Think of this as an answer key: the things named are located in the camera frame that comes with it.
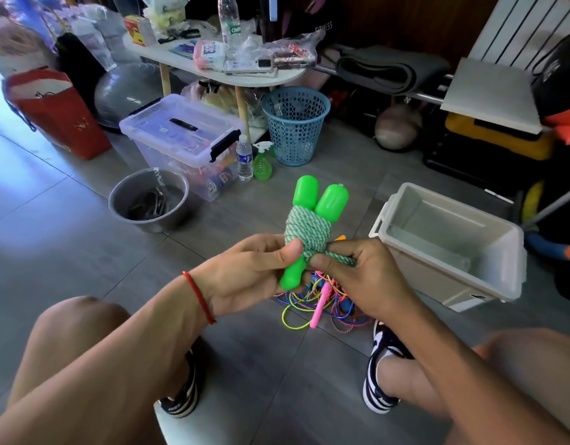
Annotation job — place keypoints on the grey metal basin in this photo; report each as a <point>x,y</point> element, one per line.
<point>123,194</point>

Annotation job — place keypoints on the person's left hand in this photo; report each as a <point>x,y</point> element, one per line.
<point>234,278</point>

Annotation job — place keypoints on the white blue tumbler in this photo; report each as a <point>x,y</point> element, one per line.
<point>273,4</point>

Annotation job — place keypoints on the grey exercise ball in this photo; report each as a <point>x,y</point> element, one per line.
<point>127,95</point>

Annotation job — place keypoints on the person's right leg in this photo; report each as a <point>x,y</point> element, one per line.
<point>535,375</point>

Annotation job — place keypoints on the pink white packet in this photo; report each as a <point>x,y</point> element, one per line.
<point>209,55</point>

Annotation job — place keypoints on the multicoloured hula hoop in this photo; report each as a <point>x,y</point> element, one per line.
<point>555,250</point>

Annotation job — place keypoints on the person's left forearm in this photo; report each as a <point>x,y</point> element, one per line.
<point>99,384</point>

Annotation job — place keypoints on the brown ball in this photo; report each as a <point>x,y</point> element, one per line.
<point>398,127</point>

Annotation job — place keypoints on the small plastic water bottle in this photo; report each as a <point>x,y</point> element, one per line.
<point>245,162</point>

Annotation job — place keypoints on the black white shoe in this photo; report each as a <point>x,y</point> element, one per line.
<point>377,394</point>
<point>181,398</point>

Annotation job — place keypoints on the large plastic water bottle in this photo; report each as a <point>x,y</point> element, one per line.
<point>229,18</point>

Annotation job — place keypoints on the green spray bottle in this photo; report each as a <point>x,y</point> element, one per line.
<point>264,167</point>

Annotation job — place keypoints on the white radiator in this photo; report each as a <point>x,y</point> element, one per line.
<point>521,27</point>

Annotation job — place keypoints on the person's leg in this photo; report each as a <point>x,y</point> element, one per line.
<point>535,375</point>
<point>67,357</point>

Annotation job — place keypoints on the grey flat board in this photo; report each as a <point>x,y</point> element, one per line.
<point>493,95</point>

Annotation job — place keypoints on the black white left shoe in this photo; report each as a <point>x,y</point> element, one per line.
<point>181,398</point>

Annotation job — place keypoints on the white round table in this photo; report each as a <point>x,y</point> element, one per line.
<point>174,58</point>

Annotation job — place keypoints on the person's right hand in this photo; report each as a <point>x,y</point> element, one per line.
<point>373,282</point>

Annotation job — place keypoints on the grey folded mat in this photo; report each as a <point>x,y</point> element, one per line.
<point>391,69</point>

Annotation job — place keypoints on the person's right forearm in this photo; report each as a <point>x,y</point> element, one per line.
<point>479,384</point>

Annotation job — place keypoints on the black white right shoe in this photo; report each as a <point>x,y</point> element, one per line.
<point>377,394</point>

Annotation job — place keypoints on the white plastic bin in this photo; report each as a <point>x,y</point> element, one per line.
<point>442,241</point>

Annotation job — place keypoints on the yellow black case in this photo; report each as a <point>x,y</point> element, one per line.
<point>498,136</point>

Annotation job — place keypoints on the clear plastic bag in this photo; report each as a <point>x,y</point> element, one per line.
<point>296,51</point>

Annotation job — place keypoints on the black red inflatable toy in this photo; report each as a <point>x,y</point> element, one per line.
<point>563,97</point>

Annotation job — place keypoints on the clear bin with black latches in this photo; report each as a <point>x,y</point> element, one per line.
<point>169,129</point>

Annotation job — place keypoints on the white plastic bag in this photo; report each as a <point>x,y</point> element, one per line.
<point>99,32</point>

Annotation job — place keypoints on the blue mesh plastic basket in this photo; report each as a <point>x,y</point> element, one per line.
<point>296,129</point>

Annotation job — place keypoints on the person's left leg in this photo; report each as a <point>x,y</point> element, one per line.
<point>67,357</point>

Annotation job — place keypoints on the red bag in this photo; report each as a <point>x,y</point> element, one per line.
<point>58,120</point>

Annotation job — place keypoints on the white green pack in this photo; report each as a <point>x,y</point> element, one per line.
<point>164,9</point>

